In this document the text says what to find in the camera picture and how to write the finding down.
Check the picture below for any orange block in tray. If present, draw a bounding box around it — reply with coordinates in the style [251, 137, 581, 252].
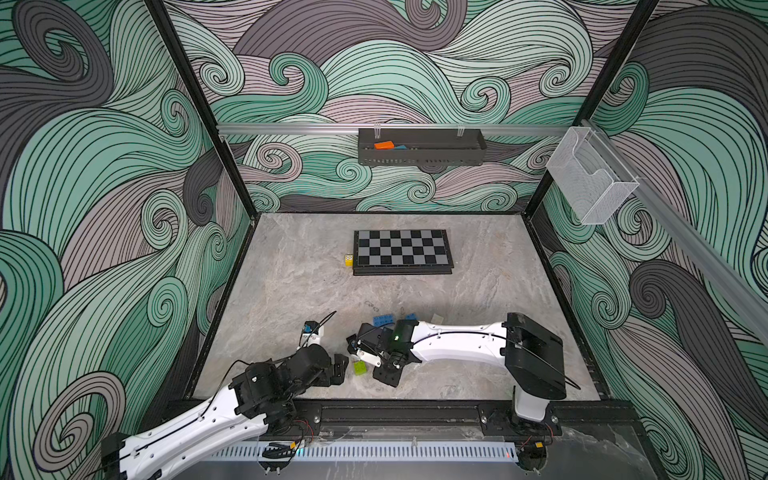
[374, 141, 395, 150]

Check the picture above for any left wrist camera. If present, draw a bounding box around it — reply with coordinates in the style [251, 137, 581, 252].
[299, 321, 324, 348]

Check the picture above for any black chessboard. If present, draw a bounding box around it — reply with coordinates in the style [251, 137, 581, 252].
[352, 229, 454, 276]

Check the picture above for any aluminium rail back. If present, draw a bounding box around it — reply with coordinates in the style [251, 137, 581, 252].
[217, 122, 569, 137]

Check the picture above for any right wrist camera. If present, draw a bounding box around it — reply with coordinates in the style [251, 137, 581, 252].
[350, 347, 382, 367]

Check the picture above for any green lego brick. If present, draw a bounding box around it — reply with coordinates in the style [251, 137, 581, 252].
[353, 361, 367, 376]

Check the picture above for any aluminium rail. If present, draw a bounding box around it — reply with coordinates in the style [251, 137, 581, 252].
[217, 122, 569, 137]
[581, 120, 767, 345]

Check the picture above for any clear plastic wall holder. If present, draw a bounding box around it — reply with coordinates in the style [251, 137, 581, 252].
[546, 127, 639, 225]

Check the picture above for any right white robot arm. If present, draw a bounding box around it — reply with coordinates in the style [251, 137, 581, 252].
[346, 312, 569, 423]

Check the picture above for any black wall tray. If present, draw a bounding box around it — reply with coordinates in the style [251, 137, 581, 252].
[357, 129, 488, 168]

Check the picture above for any white slotted cable duct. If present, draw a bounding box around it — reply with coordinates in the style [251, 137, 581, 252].
[203, 441, 518, 464]

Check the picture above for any aluminium rail right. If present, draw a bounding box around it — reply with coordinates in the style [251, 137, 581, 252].
[581, 120, 767, 345]

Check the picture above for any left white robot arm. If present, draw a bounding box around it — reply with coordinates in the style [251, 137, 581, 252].
[90, 344, 349, 479]

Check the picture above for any black corner frame post left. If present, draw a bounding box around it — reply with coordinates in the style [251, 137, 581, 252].
[145, 0, 259, 224]

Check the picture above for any black corner frame post right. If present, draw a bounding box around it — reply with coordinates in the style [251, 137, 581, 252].
[522, 0, 659, 225]

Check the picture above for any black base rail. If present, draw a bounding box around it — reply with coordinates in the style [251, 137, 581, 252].
[161, 398, 637, 439]

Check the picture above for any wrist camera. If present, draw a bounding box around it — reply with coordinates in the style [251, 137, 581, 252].
[350, 347, 382, 367]
[299, 321, 324, 348]

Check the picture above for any black corner frame post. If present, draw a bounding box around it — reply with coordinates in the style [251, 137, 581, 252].
[145, 0, 259, 224]
[522, 0, 659, 225]

